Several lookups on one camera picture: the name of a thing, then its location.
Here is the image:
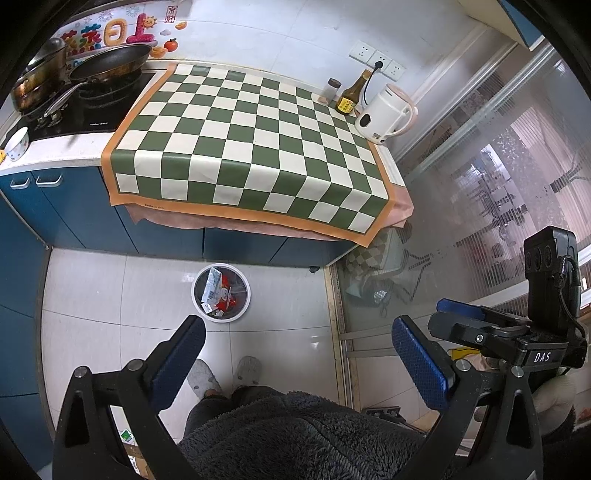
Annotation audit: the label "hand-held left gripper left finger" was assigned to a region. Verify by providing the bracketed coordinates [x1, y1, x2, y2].
[53, 315, 207, 480]

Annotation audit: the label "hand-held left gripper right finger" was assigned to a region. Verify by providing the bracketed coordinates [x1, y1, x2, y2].
[392, 315, 544, 480]

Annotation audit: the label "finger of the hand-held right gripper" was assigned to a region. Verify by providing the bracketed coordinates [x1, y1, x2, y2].
[427, 313, 527, 358]
[436, 298, 532, 326]

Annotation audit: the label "white round trash bin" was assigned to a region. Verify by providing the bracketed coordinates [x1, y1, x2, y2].
[191, 264, 252, 322]

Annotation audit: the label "red and white snack bag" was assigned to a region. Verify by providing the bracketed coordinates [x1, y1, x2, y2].
[202, 267, 241, 312]

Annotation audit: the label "grey slipper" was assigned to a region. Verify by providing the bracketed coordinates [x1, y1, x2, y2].
[233, 355, 262, 388]
[187, 359, 222, 400]

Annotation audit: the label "person's dark trousers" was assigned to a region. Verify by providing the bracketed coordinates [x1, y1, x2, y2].
[185, 385, 287, 439]

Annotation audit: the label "black power strip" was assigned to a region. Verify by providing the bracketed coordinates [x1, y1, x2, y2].
[361, 405, 407, 423]

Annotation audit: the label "small box with green label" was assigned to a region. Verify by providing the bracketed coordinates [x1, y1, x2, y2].
[111, 415, 155, 480]

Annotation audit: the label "pink cloth under mat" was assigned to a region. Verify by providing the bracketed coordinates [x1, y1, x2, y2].
[129, 182, 415, 241]

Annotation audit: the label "glass sliding door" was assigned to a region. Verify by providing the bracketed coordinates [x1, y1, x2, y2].
[392, 37, 591, 324]

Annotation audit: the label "grey fleece robe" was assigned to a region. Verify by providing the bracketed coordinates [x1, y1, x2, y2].
[178, 390, 444, 480]

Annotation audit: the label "blue kitchen cabinet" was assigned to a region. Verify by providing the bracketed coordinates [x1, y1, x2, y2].
[0, 164, 361, 402]

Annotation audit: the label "white electric kettle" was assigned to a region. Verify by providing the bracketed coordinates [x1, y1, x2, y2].
[355, 84, 419, 145]

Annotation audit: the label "green white checkered mat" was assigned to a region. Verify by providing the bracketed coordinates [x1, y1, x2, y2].
[102, 62, 393, 247]

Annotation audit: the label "brown sauce bottle yellow label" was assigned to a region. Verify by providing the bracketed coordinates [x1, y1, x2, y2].
[335, 69, 374, 116]

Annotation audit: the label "black glass stove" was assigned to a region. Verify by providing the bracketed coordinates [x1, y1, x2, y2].
[23, 69, 160, 139]

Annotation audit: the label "white patterned bowl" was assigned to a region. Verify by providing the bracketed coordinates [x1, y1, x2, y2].
[4, 126, 31, 161]

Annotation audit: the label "brown stained wok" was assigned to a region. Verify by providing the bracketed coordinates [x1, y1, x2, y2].
[10, 65, 72, 117]

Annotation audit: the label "black frying pan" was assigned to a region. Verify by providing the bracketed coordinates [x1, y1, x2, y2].
[44, 44, 153, 116]

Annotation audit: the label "steel pot with lid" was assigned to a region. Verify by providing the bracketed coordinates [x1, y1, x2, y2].
[25, 37, 69, 75]

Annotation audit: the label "black kettle cable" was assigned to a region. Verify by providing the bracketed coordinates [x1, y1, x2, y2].
[361, 61, 385, 110]

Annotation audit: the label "blue wall cabinet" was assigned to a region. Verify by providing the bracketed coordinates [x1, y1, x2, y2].
[499, 0, 543, 49]

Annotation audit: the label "festive wall sticker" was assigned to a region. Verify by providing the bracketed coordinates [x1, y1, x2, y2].
[58, 4, 185, 61]

